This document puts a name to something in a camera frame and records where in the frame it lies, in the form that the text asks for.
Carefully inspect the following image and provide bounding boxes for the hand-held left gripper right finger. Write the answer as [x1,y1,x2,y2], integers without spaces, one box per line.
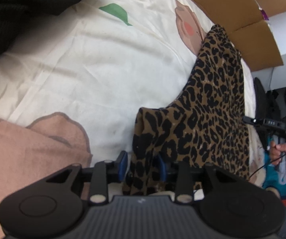
[157,154,236,203]

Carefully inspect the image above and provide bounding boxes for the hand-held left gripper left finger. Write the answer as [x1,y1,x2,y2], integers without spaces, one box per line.
[44,151,129,203]

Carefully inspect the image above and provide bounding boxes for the leopard print pants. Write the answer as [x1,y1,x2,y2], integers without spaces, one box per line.
[122,24,252,196]

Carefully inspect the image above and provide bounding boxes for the flattened brown cardboard sheet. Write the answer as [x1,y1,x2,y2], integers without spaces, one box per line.
[168,0,284,71]

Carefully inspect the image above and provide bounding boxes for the cream bear printed blanket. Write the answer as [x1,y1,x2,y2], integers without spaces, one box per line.
[0,0,267,239]

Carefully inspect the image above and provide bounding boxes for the black knit garment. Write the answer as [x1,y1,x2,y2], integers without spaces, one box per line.
[0,0,98,59]

